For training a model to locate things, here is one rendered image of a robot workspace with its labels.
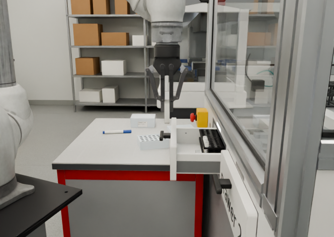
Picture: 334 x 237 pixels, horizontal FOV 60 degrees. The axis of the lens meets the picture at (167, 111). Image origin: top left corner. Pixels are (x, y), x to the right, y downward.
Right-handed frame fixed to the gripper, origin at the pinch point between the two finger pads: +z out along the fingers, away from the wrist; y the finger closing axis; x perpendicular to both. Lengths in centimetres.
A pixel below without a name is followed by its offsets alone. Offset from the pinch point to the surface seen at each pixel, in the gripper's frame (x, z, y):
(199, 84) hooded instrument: 83, 5, 17
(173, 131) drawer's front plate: 0.0, 6.5, 2.1
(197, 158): -9.6, 11.3, 8.9
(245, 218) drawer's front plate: -42.1, 8.0, 14.6
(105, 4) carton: 382, -71, -105
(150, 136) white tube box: 33.7, 19.8, -8.0
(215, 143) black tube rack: -2.7, 9.3, 14.8
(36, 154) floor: 199, 99, -145
